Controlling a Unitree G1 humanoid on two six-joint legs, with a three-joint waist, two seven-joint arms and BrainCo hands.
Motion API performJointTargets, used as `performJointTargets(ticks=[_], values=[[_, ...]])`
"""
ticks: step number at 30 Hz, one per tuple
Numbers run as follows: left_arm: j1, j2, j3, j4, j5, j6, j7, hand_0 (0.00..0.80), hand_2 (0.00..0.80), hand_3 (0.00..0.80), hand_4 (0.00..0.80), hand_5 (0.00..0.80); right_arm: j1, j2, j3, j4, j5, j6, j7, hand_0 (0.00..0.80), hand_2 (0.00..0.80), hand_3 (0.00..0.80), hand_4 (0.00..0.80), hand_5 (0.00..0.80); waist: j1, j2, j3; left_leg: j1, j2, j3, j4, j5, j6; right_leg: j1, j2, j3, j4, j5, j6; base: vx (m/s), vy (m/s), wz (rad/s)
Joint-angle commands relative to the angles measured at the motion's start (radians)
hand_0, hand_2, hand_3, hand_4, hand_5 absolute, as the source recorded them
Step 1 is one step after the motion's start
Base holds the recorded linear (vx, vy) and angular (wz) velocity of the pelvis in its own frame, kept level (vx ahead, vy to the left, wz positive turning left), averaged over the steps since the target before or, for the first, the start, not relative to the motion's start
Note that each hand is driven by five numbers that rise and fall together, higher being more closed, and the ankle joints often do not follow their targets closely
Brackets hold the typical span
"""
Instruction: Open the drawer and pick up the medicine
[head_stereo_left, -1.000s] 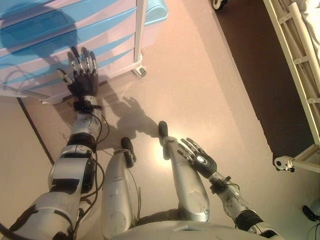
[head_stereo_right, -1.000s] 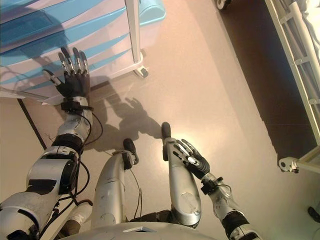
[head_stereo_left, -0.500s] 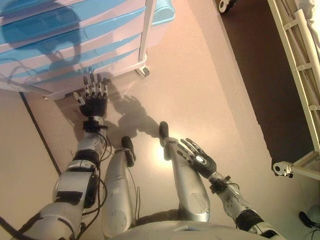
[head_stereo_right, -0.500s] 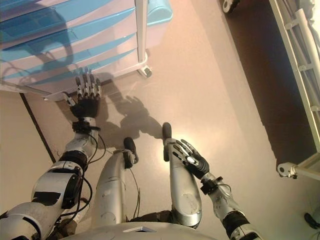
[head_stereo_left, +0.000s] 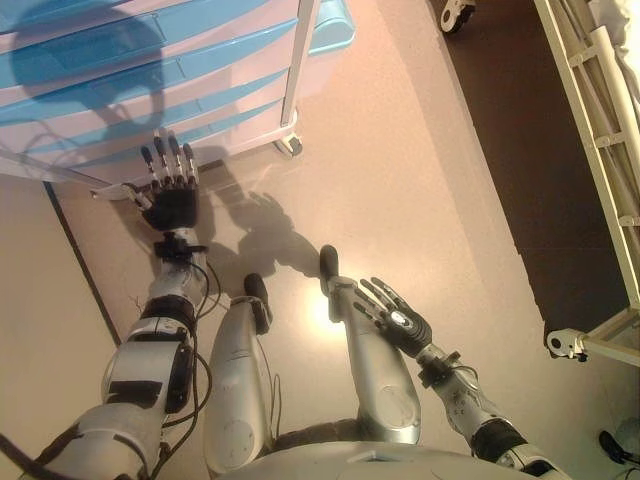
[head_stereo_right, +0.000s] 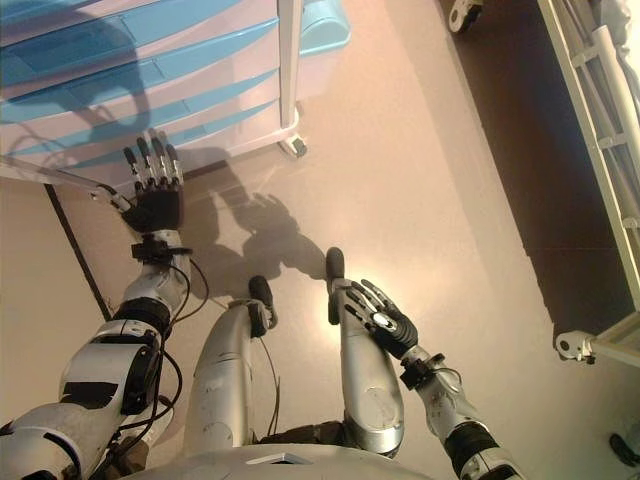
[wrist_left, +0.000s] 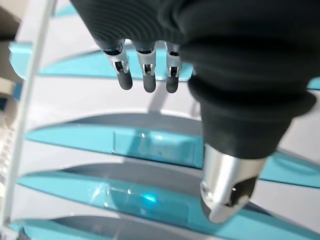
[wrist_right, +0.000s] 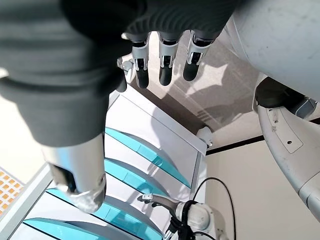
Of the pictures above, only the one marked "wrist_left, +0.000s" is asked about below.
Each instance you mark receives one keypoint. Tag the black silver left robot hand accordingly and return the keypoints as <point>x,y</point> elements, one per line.
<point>225,50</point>

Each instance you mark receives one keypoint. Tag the light blue lidded bin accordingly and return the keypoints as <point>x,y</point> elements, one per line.
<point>20,60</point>

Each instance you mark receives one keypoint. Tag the white medical cart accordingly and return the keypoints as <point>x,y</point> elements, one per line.
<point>30,100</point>

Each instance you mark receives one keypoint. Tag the blue white cart drawer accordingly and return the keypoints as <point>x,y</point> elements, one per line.
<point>87,140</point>
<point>75,190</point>
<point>75,70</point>
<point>62,10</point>
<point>50,227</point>

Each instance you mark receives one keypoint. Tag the white lattice basket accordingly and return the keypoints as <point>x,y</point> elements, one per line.
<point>6,150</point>

